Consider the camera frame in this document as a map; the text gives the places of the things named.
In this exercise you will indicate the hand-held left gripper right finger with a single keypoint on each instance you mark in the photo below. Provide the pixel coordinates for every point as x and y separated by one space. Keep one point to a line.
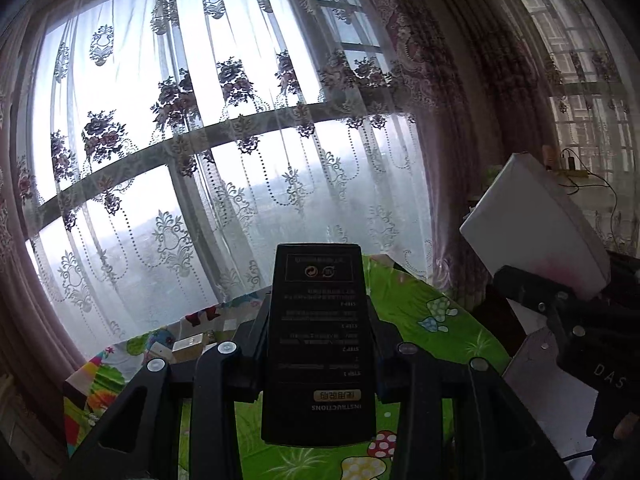
382 340

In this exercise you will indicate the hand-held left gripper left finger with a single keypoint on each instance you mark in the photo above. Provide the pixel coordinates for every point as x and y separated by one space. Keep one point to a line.
260 327

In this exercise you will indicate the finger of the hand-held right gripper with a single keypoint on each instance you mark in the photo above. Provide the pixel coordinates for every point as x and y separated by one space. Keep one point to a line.
625 305
530 290

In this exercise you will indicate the black printed box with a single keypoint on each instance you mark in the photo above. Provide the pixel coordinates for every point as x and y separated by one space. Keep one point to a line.
320 340

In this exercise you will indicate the white box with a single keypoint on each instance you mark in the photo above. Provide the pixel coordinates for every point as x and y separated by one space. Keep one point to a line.
535 220

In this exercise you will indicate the colourful printed blanket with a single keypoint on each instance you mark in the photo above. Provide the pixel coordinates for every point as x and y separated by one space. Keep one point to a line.
435 320

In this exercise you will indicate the gold rectangular box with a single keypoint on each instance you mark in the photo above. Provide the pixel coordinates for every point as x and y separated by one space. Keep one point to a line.
189 346

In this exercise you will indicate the small pale box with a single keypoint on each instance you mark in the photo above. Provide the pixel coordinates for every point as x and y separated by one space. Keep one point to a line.
161 351

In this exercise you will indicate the small peach bottle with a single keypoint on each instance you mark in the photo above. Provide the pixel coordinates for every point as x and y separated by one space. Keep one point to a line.
548 157

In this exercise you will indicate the patterned pink drape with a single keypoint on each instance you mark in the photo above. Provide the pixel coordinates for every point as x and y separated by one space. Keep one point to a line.
20 260
475 110

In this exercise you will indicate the beige wooden furniture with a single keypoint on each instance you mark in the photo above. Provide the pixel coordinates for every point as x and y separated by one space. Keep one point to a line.
30 425

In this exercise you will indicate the sheer lace curtain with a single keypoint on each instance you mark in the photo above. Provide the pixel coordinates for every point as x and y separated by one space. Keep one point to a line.
210 60

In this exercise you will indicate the dark window frame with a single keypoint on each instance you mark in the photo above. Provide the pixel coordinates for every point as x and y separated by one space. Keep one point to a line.
210 132

